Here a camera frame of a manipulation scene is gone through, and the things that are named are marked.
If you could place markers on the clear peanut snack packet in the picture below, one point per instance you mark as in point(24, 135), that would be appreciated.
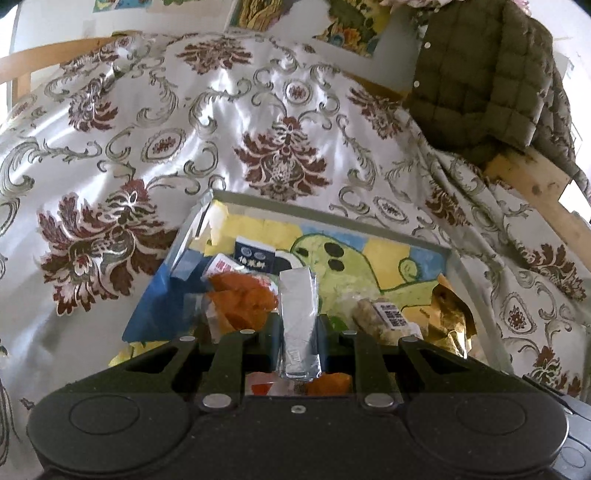
point(383, 318)

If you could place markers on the red-haired figure wall poster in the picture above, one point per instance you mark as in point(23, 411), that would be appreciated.
point(120, 4)

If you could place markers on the floral satin blanket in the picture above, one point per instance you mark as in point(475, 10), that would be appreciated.
point(138, 138)

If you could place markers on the grey metal tray painted bottom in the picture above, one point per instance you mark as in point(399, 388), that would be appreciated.
point(351, 272)

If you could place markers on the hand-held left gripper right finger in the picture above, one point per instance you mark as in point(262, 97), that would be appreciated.
point(371, 364)

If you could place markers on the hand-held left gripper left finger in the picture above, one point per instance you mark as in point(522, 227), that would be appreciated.
point(231, 364)

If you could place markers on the orange and white snack packet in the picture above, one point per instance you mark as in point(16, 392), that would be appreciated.
point(240, 300)

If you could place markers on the gold foil snack packet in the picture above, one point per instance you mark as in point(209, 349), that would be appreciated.
point(450, 318)

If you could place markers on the wooden bed frame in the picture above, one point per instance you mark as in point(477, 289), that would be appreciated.
point(531, 184)

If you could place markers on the pink cloth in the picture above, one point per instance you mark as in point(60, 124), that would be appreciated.
point(415, 2)

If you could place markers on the olive quilted jacket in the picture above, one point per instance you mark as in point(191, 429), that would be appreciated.
point(480, 78)

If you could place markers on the dark blue stick packet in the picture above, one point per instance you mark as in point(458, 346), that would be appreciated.
point(254, 254)

